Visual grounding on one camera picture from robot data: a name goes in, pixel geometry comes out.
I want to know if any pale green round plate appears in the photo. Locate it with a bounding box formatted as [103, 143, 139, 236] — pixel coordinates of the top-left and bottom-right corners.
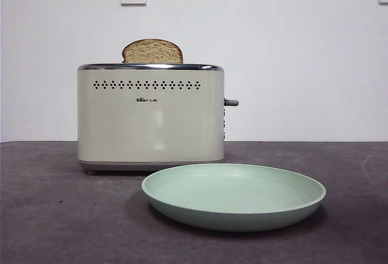
[141, 163, 327, 232]

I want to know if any cream two-slot toaster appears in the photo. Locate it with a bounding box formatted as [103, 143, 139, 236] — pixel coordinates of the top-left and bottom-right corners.
[76, 63, 239, 175]

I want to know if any large toast bread slice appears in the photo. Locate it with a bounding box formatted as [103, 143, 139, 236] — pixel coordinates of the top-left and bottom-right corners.
[121, 39, 184, 64]

